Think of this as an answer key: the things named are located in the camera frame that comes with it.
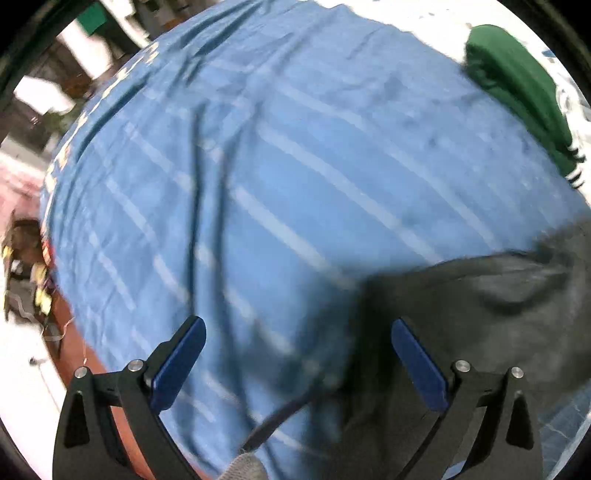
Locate folded green striped garment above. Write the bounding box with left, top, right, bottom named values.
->
left=465, top=24, right=590, bottom=189

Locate clothes rack with hanging clothes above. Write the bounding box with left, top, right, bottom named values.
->
left=59, top=1, right=215, bottom=66

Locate black leather jacket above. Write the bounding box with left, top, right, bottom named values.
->
left=242, top=221, right=590, bottom=479

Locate blue striped bed sheet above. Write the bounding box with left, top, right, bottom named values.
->
left=42, top=1, right=590, bottom=477

